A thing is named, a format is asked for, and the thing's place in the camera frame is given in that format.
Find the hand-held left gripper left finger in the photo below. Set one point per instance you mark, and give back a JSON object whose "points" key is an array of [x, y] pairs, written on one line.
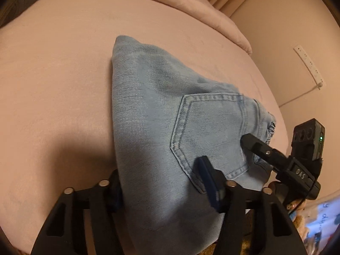
{"points": [[115, 200]]}

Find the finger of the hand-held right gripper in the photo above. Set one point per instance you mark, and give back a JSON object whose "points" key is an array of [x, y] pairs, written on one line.
{"points": [[261, 150]]}

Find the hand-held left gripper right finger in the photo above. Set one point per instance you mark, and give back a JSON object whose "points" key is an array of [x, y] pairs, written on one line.
{"points": [[209, 182]]}

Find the light blue denim pants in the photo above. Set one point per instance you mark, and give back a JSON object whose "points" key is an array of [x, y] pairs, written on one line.
{"points": [[159, 111]]}

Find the person's right hand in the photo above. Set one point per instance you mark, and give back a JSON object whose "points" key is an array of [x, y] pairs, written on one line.
{"points": [[281, 194]]}

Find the printed white and blue cloth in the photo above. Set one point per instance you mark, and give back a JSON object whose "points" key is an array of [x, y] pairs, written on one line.
{"points": [[318, 225]]}

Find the yellow fluffy rug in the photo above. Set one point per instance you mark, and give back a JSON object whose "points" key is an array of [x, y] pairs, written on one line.
{"points": [[208, 249]]}

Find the white power strip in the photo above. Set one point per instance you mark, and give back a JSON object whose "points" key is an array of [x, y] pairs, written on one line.
{"points": [[308, 62]]}

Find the bed with pink sheet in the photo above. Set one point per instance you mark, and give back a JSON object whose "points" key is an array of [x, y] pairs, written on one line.
{"points": [[53, 85]]}

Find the pink folded blanket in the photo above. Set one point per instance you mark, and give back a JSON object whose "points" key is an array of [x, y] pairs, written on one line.
{"points": [[186, 2]]}

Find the dark grey cloth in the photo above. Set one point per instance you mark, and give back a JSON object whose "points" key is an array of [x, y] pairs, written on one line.
{"points": [[24, 2]]}

